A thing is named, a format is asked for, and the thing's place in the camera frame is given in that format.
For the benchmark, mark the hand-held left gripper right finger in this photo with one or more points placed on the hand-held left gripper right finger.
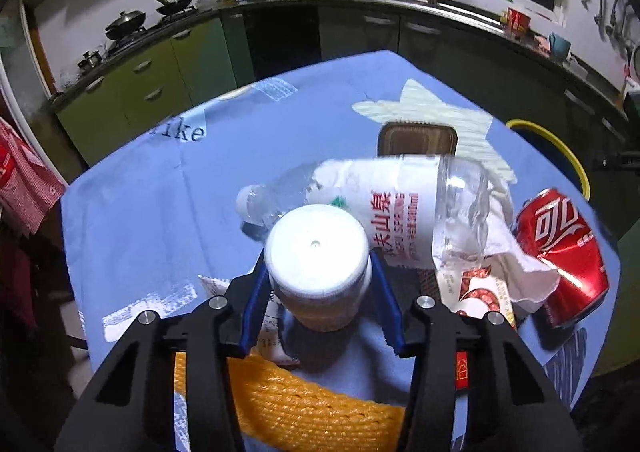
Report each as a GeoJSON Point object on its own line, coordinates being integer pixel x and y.
{"type": "Point", "coordinates": [387, 304]}

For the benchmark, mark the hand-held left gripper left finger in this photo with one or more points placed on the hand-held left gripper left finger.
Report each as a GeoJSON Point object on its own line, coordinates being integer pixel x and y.
{"type": "Point", "coordinates": [255, 304]}

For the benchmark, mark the white-capped glass jar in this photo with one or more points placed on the white-capped glass jar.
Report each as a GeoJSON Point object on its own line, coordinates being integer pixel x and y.
{"type": "Point", "coordinates": [315, 252]}

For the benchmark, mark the red patterned snack wrapper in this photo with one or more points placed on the red patterned snack wrapper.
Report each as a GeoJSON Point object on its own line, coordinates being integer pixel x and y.
{"type": "Point", "coordinates": [470, 289]}

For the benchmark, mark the clear plastic water bottle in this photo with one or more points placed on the clear plastic water bottle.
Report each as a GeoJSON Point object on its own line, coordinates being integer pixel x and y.
{"type": "Point", "coordinates": [400, 197]}

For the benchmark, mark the white paper tissue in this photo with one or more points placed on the white paper tissue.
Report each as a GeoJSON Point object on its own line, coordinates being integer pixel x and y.
{"type": "Point", "coordinates": [505, 262]}

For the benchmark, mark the blue printed tablecloth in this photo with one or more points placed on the blue printed tablecloth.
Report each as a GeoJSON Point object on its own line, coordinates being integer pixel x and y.
{"type": "Point", "coordinates": [150, 232]}

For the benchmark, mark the brown plastic food container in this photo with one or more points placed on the brown plastic food container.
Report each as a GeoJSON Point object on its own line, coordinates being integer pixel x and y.
{"type": "Point", "coordinates": [417, 140]}

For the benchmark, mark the red soda can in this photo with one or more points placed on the red soda can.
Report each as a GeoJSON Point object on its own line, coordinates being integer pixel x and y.
{"type": "Point", "coordinates": [560, 242]}

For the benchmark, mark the green kitchen cabinets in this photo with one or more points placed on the green kitchen cabinets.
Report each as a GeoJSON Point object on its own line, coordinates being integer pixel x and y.
{"type": "Point", "coordinates": [150, 82]}

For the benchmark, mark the red checkered apron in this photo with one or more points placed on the red checkered apron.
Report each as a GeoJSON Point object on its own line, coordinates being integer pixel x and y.
{"type": "Point", "coordinates": [25, 177]}

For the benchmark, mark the gas stove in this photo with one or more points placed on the gas stove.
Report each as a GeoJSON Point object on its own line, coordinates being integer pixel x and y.
{"type": "Point", "coordinates": [150, 30]}

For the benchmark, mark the teal cup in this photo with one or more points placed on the teal cup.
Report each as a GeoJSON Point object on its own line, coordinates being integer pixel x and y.
{"type": "Point", "coordinates": [559, 46]}

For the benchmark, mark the black wok with lid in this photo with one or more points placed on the black wok with lid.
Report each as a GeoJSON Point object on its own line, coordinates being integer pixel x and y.
{"type": "Point", "coordinates": [125, 22]}

